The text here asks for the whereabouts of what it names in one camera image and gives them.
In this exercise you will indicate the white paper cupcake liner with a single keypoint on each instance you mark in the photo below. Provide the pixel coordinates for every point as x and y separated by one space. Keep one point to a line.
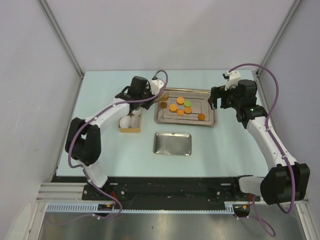
135 121
125 122
137 112

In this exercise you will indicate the aluminium frame post right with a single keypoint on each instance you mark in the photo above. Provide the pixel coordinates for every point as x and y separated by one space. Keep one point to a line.
293 10

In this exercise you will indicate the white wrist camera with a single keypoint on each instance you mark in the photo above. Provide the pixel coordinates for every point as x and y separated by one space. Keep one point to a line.
232 77
156 85

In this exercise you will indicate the aluminium frame post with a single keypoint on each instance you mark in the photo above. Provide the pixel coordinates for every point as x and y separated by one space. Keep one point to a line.
53 22
293 10

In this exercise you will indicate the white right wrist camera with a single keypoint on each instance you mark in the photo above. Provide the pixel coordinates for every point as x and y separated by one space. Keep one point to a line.
232 77

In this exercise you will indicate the orange swirl flower cookie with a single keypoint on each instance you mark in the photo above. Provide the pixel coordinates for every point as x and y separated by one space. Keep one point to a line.
180 112

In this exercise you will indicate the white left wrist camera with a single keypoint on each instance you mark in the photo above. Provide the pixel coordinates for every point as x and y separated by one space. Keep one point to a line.
156 85

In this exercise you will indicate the steel tongs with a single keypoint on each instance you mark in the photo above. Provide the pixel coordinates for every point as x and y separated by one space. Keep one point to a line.
162 98

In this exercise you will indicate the green sandwich cookie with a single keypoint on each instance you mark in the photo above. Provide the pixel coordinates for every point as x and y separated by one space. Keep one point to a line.
187 103

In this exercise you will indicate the aluminium frame post left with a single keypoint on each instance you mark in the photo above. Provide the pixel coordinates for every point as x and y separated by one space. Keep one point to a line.
53 22

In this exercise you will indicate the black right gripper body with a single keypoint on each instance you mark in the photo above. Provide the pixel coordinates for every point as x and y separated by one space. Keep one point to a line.
230 94

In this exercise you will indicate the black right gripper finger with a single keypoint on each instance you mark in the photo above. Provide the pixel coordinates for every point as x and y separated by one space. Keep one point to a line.
212 101
223 102

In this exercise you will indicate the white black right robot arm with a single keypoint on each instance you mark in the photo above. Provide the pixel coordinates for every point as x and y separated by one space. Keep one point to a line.
286 180

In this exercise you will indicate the gold cookie tin box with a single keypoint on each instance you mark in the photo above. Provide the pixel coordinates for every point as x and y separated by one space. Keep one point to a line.
130 130

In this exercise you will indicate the small steel tin lid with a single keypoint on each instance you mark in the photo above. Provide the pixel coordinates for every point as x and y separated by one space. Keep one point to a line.
172 144

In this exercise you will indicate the large steel baking tray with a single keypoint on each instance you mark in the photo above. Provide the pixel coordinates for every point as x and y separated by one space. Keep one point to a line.
179 106

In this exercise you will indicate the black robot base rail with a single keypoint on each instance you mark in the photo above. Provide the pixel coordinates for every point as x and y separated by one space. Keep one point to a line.
165 193

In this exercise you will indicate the orange chocolate chip cookie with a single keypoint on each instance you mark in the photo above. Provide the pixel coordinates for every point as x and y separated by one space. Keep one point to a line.
201 117

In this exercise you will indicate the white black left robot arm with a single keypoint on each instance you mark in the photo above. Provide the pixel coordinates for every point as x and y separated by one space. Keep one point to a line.
84 139

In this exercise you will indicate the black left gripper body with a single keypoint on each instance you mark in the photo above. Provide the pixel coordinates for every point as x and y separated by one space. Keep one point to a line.
147 94

